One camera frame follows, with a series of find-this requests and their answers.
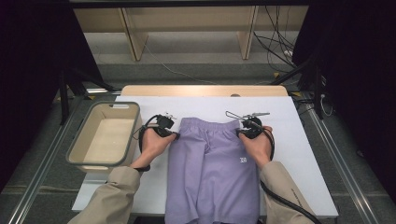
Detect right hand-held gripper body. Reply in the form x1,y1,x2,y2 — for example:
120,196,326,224
225,110,272,140

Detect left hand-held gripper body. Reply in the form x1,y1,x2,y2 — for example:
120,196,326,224
154,112,177,138

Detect purple shorts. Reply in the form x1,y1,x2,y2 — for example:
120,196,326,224
163,117,262,224

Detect beige storage bin grey rim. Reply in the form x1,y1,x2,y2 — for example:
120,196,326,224
65,101,143,174

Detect person's right hand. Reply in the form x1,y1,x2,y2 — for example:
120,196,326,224
237,124,275,170

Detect person's left hand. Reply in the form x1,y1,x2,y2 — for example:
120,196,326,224
135,125,177,170

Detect white table cover board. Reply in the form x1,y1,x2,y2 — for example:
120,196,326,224
71,95,339,218

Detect black tripod stand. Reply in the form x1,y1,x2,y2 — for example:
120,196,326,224
57,65,117,126
269,55,327,121

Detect light wooden shelf unit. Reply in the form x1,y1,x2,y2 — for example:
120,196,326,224
73,6,309,62

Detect dark curtain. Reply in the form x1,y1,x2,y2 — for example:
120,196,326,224
291,0,396,194
0,0,105,191

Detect left hand-held gripper black cable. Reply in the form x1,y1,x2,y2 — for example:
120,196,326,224
132,114,161,173

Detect hand-held gripper black cable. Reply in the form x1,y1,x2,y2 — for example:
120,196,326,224
132,114,161,173
254,119,323,224

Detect thin white floor cable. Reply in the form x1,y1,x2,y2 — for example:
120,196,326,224
136,33,219,86

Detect white looped cable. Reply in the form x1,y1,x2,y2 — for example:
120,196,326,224
320,92,334,118

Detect right hand-held gripper black cable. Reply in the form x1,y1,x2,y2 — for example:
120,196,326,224
254,119,323,224

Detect bundle of black cables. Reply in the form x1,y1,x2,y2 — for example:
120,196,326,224
252,5,301,68

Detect aluminium floor rail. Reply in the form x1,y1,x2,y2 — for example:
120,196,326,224
7,88,122,224
302,98,383,224

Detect black overhead frame bar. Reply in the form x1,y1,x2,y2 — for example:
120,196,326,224
67,0,313,9

